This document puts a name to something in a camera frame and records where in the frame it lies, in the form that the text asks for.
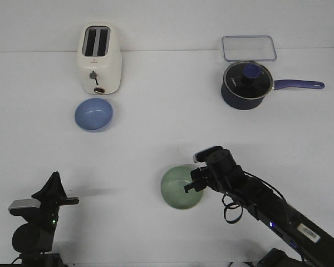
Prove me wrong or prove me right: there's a cream two-slot toaster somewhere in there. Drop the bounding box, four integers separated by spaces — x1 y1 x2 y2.
77 23 122 95

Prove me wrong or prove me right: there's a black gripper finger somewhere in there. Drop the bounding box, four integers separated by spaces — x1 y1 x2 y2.
184 181 205 193
55 172 67 199
31 172 57 200
190 168 201 181

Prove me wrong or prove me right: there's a green bowl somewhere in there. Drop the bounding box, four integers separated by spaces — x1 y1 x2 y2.
160 165 203 210

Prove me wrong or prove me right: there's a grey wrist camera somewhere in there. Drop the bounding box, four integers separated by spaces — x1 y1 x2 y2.
193 146 223 163
8 198 41 216

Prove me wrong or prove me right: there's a clear plastic container blue rim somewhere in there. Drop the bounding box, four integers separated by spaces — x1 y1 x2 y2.
222 35 277 62

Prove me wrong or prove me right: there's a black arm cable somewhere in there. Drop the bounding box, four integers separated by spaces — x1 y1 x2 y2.
222 169 287 224

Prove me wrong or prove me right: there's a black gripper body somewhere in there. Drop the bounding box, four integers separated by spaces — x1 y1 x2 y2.
199 149 244 194
40 195 79 223

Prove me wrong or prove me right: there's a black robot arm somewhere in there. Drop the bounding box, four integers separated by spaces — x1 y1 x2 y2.
8 171 79 266
184 146 334 266

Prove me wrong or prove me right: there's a dark blue saucepan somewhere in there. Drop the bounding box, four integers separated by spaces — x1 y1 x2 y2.
221 80 325 110

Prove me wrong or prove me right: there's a glass pot lid blue knob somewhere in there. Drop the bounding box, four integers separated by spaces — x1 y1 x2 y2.
223 61 273 86

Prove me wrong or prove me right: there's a blue bowl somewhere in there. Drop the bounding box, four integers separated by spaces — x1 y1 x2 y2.
74 98 114 132

